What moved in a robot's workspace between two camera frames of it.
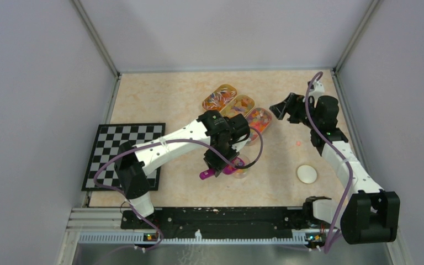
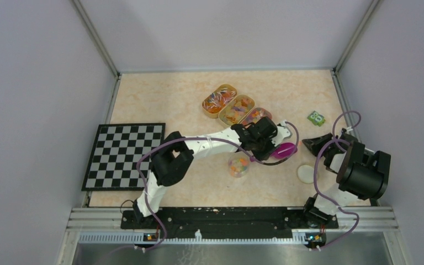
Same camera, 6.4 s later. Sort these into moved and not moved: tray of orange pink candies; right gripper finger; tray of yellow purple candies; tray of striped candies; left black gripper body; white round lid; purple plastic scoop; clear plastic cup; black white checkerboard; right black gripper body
Moved: right gripper finger; right black gripper body; purple plastic scoop; left black gripper body
Not moved: tray of striped candies; white round lid; tray of orange pink candies; clear plastic cup; tray of yellow purple candies; black white checkerboard
